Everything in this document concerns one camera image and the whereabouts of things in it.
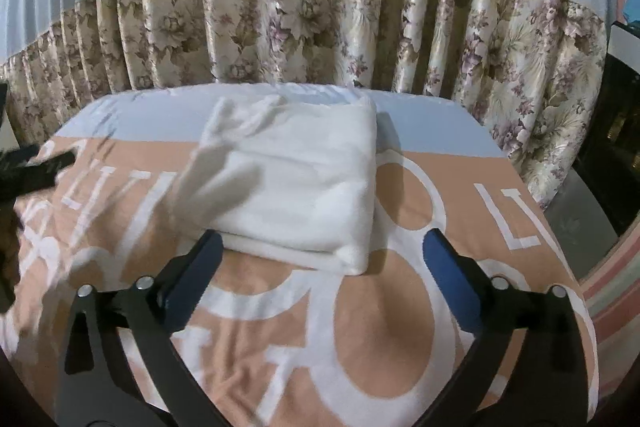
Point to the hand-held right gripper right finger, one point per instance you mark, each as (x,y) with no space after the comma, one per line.
(450,282)

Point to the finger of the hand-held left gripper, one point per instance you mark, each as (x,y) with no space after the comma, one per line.
(40,172)
(17,158)

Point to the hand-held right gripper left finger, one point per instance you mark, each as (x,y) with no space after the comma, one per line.
(192,279)

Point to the white knit sweater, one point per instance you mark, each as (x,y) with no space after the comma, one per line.
(310,177)

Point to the orange and blue printed blanket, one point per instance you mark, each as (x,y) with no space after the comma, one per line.
(350,332)

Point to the pink striped sheet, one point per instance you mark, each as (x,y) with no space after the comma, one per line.
(617,287)

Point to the black furniture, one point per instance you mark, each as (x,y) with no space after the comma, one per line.
(617,132)

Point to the floral curtain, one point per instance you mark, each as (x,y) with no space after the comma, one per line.
(310,17)

